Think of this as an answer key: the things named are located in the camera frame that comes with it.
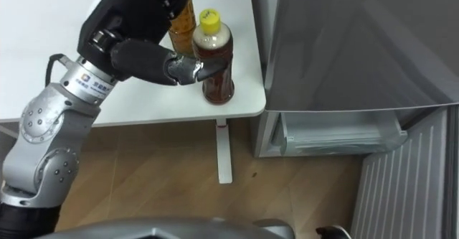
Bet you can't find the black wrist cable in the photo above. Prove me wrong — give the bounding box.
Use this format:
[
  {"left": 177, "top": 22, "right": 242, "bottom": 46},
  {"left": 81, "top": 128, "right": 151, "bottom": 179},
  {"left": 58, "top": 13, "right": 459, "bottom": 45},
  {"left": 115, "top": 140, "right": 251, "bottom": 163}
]
[{"left": 44, "top": 53, "right": 75, "bottom": 88}]

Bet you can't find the robot body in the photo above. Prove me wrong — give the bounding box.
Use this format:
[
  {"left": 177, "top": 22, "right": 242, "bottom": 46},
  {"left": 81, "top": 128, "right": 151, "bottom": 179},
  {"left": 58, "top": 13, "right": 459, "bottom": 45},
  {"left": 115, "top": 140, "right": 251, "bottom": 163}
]
[{"left": 34, "top": 215, "right": 259, "bottom": 239}]

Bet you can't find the brown drink bottle yellow cap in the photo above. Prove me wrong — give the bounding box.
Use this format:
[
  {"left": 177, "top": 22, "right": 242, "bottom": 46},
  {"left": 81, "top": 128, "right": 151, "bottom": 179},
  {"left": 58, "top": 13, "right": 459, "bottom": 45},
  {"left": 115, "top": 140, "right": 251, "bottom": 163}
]
[{"left": 191, "top": 8, "right": 236, "bottom": 106}]

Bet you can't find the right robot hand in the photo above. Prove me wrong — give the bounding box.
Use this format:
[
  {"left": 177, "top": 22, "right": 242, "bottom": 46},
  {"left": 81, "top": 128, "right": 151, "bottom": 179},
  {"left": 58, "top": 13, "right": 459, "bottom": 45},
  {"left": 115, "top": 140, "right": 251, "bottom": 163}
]
[{"left": 315, "top": 225, "right": 351, "bottom": 239}]

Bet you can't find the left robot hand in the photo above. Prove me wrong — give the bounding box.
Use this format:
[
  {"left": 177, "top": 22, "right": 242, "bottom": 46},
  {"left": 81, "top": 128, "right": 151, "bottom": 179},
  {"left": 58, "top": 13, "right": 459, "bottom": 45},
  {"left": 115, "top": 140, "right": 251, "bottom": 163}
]
[{"left": 77, "top": 0, "right": 230, "bottom": 87}]

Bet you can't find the amber drink bottle green cap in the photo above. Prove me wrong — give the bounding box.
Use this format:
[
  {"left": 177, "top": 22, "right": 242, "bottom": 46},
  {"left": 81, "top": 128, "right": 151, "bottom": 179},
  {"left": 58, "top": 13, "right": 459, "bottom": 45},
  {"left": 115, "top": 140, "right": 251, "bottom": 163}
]
[{"left": 167, "top": 0, "right": 197, "bottom": 59}]

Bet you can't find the grey fridge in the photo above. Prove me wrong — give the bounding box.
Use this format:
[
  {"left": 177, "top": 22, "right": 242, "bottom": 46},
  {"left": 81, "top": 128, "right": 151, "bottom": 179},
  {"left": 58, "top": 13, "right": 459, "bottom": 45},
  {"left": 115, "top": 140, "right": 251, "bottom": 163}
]
[{"left": 248, "top": 0, "right": 459, "bottom": 158}]

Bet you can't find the white desk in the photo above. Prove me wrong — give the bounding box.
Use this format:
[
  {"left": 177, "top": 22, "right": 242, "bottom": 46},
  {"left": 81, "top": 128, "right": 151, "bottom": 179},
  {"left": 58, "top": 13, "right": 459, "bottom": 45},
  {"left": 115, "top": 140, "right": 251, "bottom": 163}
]
[{"left": 0, "top": 0, "right": 267, "bottom": 185}]

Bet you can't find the open grey fridge door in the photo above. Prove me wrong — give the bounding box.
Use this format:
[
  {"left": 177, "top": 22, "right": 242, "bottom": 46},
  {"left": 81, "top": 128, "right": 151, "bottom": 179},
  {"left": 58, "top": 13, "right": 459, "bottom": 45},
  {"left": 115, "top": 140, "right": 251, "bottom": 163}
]
[{"left": 349, "top": 104, "right": 459, "bottom": 239}]

